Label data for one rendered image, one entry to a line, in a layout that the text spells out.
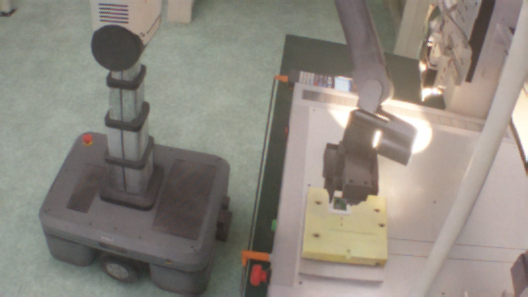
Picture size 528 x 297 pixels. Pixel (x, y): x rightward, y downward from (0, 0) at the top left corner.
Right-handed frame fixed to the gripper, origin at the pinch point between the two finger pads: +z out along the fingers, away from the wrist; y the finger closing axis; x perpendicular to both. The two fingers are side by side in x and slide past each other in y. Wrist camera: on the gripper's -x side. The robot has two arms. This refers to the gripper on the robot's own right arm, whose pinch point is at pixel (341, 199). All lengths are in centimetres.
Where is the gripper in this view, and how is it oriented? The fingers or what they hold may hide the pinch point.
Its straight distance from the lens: 108.0
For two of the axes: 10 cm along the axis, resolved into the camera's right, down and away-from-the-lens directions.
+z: -1.2, 7.5, 6.5
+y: 9.9, 1.5, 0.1
